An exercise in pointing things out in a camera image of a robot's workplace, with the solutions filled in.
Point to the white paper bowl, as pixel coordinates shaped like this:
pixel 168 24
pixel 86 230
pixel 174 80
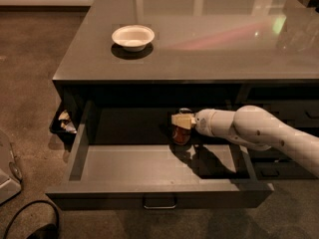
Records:
pixel 133 38

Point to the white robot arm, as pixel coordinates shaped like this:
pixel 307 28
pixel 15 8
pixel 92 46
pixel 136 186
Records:
pixel 252 127

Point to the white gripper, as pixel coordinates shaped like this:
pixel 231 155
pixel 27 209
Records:
pixel 201 121

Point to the red coke can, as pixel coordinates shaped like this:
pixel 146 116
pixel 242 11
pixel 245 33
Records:
pixel 180 135

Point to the open grey top drawer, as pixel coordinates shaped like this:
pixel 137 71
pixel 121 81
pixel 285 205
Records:
pixel 121 155

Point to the closed grey lower drawers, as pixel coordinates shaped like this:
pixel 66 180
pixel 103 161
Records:
pixel 289 117

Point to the metal drawer handle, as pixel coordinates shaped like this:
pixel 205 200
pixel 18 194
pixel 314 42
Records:
pixel 159 202

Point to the black bin with trash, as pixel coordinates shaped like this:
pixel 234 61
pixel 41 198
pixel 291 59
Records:
pixel 62 126

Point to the grey counter cabinet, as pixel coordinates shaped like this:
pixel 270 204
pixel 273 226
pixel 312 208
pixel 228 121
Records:
pixel 268 48

